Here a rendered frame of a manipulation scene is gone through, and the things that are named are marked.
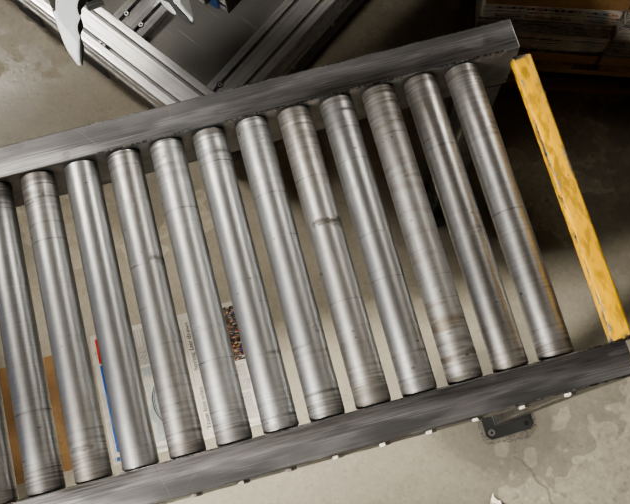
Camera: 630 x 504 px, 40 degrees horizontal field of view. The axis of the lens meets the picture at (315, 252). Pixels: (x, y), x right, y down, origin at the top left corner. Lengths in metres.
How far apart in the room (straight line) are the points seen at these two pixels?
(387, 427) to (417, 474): 0.81
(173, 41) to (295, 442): 1.13
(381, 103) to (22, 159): 0.53
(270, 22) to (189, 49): 0.19
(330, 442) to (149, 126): 0.52
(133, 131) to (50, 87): 1.01
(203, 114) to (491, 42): 0.44
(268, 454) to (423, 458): 0.85
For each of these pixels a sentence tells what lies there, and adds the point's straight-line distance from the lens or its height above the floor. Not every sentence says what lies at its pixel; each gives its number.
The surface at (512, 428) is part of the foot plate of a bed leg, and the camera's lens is 2.01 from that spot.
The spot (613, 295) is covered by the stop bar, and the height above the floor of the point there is 0.82.
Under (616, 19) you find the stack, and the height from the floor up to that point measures 0.33.
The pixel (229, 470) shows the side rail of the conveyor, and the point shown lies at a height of 0.80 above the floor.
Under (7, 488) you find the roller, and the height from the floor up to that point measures 0.79.
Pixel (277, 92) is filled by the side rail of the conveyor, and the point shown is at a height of 0.80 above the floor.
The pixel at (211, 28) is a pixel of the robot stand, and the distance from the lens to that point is 2.05.
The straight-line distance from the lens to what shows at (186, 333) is 2.02.
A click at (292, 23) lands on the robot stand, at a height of 0.23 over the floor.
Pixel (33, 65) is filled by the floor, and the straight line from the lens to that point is 2.35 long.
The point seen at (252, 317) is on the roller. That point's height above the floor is 0.80.
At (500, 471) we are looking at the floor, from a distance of 2.01.
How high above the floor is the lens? 1.98
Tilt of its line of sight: 75 degrees down
